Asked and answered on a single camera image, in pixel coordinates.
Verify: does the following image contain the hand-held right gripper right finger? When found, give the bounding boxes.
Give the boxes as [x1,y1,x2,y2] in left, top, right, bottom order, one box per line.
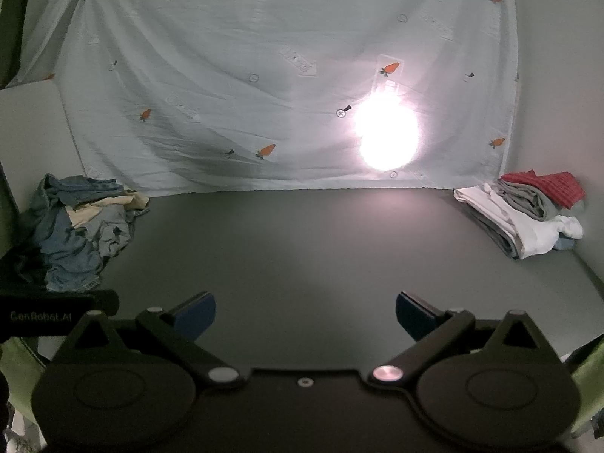
[372,291,562,388]

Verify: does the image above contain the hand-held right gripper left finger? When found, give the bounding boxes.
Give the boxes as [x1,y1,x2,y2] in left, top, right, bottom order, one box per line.
[52,293,246,388]

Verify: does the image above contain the blue jeans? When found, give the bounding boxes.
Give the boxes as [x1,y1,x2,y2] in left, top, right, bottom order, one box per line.
[19,205,137,293]

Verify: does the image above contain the green cover cloth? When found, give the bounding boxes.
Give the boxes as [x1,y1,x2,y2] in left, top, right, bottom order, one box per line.
[0,330,604,439]

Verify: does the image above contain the grey-blue crumpled garment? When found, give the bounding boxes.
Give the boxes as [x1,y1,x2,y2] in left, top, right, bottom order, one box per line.
[29,173,124,213]

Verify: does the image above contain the white folded cloth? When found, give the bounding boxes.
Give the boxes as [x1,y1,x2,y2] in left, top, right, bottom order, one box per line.
[454,184,584,260]

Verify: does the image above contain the grey folded cloth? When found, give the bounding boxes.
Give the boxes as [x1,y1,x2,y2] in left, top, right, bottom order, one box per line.
[495,182,562,222]

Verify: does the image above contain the red folded cloth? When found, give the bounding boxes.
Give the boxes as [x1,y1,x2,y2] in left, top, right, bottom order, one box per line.
[500,170,586,209]

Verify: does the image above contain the carrot printed sheet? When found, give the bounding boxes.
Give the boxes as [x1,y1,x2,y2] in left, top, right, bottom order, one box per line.
[9,0,524,196]

